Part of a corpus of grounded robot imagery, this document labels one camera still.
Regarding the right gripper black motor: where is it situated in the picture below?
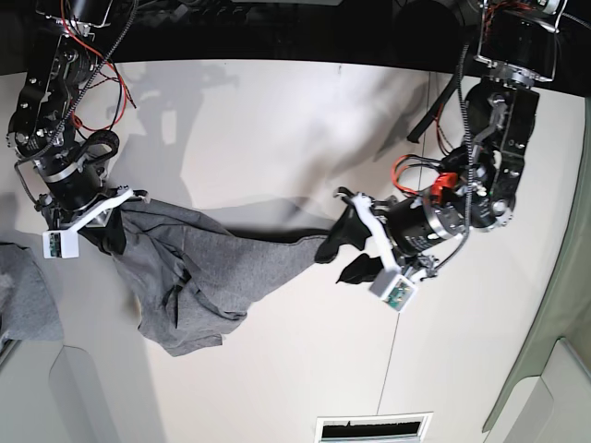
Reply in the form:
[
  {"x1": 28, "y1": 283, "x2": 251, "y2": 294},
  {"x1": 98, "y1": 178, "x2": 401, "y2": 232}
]
[{"x1": 36, "y1": 159, "x2": 149, "y2": 254}]

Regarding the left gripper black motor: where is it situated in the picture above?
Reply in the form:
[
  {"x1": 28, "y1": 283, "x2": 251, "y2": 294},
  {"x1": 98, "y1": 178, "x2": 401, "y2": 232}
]
[{"x1": 315, "y1": 186, "x2": 465, "y2": 282}]

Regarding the grey t-shirt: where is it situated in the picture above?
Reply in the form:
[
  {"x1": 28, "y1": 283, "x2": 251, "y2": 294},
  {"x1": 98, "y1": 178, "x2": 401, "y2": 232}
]
[{"x1": 106, "y1": 199, "x2": 328, "y2": 357}]

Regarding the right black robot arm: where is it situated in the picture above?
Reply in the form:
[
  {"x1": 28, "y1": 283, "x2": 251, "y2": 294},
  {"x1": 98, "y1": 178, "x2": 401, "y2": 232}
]
[{"x1": 6, "y1": 1, "x2": 140, "y2": 258}]

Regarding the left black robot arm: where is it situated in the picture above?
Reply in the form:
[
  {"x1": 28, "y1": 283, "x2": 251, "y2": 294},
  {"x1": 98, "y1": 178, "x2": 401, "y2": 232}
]
[{"x1": 315, "y1": 1, "x2": 566, "y2": 284}]

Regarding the grey folded cloth pile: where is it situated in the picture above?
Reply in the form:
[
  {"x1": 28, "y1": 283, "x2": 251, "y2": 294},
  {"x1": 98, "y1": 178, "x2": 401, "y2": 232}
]
[{"x1": 1, "y1": 243, "x2": 64, "y2": 345}]

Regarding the white vent slot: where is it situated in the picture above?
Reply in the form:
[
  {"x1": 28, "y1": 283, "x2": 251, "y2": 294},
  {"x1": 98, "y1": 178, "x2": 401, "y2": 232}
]
[{"x1": 314, "y1": 412, "x2": 433, "y2": 443}]

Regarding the green-grey side panel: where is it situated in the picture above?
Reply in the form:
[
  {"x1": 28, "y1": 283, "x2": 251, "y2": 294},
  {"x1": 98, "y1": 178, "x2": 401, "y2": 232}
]
[{"x1": 483, "y1": 98, "x2": 590, "y2": 432}]

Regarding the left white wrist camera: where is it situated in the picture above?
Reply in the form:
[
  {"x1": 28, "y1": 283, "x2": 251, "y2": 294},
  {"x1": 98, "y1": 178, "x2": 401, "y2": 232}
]
[{"x1": 369, "y1": 269, "x2": 418, "y2": 313}]

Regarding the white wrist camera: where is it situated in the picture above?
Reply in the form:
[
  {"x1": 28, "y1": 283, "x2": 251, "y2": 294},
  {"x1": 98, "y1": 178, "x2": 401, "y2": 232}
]
[
  {"x1": 42, "y1": 229, "x2": 79, "y2": 258},
  {"x1": 369, "y1": 269, "x2": 418, "y2": 313}
]

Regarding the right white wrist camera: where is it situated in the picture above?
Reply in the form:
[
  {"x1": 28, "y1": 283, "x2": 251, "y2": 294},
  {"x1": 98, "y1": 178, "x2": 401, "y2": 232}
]
[{"x1": 42, "y1": 229, "x2": 79, "y2": 258}]

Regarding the left braided cable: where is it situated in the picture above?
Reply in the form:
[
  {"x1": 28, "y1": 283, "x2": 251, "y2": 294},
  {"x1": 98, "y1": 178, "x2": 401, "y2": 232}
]
[{"x1": 13, "y1": 0, "x2": 139, "y2": 153}]

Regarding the braided cable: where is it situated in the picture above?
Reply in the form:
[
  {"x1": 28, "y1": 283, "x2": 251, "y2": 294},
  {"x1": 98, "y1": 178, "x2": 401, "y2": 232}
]
[
  {"x1": 433, "y1": 41, "x2": 476, "y2": 278},
  {"x1": 13, "y1": 0, "x2": 139, "y2": 153}
]

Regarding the right braided cable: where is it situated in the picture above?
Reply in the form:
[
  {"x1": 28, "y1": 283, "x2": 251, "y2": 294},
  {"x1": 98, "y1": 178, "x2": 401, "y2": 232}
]
[{"x1": 433, "y1": 41, "x2": 476, "y2": 278}]

